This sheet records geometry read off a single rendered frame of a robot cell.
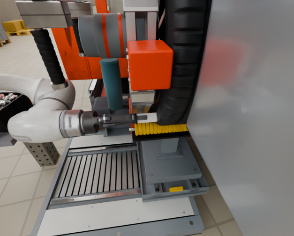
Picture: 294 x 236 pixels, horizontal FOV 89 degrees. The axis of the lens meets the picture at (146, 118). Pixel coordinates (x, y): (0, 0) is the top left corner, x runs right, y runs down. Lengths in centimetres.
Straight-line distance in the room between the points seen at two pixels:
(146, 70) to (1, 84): 50
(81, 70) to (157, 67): 90
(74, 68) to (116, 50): 62
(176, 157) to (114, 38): 69
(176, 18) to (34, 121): 44
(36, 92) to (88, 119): 22
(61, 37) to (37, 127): 70
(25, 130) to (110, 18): 42
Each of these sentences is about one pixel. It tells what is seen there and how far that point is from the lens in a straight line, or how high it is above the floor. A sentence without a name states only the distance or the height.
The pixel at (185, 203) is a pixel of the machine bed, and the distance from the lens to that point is 96.
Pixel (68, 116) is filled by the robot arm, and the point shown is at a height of 68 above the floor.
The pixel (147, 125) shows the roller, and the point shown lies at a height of 54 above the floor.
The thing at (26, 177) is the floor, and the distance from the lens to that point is 137.
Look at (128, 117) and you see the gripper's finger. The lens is 46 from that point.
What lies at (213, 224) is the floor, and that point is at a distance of 105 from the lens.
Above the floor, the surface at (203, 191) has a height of 13.
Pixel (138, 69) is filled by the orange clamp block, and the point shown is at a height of 86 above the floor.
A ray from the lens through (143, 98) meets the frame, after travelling 39.
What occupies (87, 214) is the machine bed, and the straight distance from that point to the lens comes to 97.
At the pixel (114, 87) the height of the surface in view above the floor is 62.
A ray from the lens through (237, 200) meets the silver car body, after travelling 20.
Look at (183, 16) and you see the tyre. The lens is 31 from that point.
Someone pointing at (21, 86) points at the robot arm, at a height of 73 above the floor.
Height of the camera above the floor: 94
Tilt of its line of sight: 37 degrees down
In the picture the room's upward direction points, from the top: straight up
